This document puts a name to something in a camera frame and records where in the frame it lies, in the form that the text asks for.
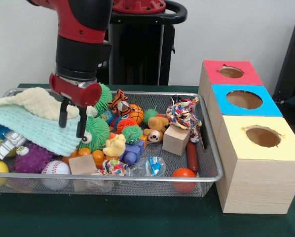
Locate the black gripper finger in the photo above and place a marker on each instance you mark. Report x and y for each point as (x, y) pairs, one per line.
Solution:
(63, 113)
(82, 123)

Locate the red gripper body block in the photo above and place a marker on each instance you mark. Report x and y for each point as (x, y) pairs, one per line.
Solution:
(78, 91)

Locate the green spiky ball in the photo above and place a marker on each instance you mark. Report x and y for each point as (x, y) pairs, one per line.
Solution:
(105, 96)

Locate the mint knitted cloth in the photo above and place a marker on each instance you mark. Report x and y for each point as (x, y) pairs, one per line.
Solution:
(39, 129)

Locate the cream knitted cloth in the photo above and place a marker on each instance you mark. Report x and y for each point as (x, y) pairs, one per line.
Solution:
(29, 101)

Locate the tiger striped toy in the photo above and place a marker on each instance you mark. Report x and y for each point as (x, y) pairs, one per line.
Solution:
(120, 102)

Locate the brown plush toy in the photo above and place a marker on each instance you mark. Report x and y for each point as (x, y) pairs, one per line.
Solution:
(157, 127)

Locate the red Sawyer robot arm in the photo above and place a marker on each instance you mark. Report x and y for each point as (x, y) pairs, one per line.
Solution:
(83, 19)

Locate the clear shallow mesh bin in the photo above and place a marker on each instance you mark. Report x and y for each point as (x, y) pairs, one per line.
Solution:
(206, 148)

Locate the wooden box with three holes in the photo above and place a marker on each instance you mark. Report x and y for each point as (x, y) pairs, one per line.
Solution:
(256, 182)

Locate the white baseball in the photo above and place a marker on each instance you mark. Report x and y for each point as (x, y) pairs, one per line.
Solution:
(55, 169)

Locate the purple monster toy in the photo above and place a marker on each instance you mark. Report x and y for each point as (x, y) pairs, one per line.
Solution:
(31, 158)

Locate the small orange basketball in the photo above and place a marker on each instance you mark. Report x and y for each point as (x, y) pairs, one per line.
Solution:
(136, 113)

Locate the dark green tablecloth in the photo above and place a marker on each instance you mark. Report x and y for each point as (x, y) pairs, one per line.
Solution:
(137, 217)

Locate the red maraca rattle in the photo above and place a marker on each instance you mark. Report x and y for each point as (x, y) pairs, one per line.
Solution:
(183, 174)

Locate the black panel stand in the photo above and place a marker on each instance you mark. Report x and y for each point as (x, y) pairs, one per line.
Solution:
(293, 64)

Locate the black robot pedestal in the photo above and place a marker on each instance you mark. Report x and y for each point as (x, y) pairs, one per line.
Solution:
(142, 54)

